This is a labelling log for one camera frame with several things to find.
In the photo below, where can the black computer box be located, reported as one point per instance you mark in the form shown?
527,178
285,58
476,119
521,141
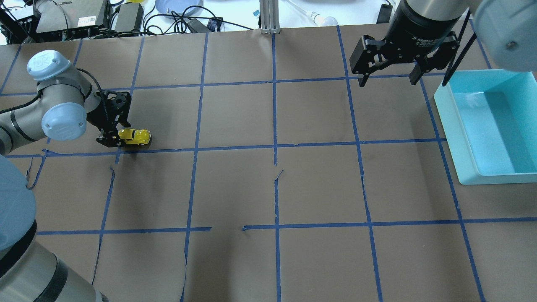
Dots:
73,16

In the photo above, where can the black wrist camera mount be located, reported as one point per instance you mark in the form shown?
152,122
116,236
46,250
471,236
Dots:
116,102

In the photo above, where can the aluminium frame post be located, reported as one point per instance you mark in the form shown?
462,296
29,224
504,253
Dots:
269,16

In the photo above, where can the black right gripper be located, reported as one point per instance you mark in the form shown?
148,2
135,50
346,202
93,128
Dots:
413,30

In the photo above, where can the black power adapter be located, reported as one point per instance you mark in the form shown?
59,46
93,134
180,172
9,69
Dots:
128,17

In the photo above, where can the yellow toy beetle car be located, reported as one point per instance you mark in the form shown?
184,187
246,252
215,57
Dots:
134,137

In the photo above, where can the blue plastic plate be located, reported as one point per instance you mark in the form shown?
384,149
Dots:
166,7

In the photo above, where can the teal plastic storage bin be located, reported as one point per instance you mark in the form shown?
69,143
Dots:
490,121

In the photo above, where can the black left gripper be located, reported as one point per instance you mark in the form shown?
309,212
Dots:
108,133

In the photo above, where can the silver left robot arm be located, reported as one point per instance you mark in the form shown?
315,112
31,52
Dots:
67,100

